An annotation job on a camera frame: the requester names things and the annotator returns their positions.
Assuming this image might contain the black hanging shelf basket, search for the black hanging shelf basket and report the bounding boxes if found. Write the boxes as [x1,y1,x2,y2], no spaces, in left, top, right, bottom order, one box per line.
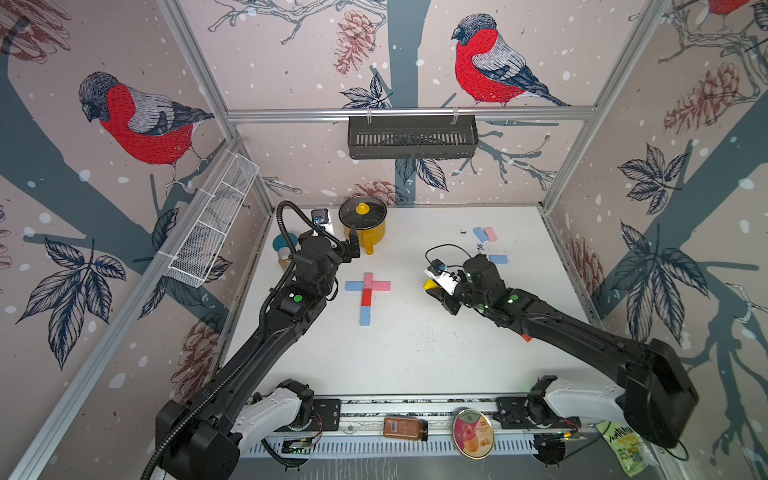
[347,115,479,160]

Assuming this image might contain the brown spice jar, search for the brown spice jar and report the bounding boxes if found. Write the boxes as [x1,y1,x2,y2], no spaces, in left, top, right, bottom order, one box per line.
[277,247,292,271]

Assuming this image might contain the white wire basket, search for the white wire basket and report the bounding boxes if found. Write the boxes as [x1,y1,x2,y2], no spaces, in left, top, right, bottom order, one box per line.
[165,152,259,288]

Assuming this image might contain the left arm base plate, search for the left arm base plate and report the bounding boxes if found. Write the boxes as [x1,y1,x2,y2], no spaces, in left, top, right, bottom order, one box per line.
[282,398,342,433]

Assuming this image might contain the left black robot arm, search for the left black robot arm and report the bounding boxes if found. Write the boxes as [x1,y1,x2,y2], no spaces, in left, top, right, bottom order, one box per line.
[141,200,360,479]

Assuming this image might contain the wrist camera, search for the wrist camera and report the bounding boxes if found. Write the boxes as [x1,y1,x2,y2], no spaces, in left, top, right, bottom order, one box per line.
[311,208,334,235]
[425,259,461,295]

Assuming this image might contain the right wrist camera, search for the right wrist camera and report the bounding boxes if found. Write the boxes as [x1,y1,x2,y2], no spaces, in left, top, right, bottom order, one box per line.
[425,259,461,295]

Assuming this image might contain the green snack packet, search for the green snack packet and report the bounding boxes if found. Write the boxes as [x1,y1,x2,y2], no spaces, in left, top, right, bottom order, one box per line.
[597,421,659,478]

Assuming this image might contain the yellow pot with handle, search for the yellow pot with handle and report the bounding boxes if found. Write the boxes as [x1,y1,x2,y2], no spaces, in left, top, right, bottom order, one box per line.
[344,220,386,255]

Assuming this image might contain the brown packet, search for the brown packet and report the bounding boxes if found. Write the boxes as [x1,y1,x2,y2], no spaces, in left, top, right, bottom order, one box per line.
[382,416,429,442]

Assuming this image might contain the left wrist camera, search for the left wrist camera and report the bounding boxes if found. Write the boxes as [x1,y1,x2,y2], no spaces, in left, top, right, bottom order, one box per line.
[311,208,334,235]

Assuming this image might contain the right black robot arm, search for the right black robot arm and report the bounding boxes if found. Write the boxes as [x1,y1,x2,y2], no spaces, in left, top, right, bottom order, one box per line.
[424,254,699,449]

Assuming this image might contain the glass lid yellow knob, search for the glass lid yellow knob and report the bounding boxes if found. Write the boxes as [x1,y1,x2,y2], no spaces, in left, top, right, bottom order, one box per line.
[339,197,387,231]

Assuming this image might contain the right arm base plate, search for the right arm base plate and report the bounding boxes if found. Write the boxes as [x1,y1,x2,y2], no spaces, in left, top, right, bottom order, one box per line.
[492,396,581,430]

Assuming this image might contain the pink round cup lid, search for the pink round cup lid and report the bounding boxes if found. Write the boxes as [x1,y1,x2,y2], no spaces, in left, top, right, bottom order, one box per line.
[452,409,495,460]

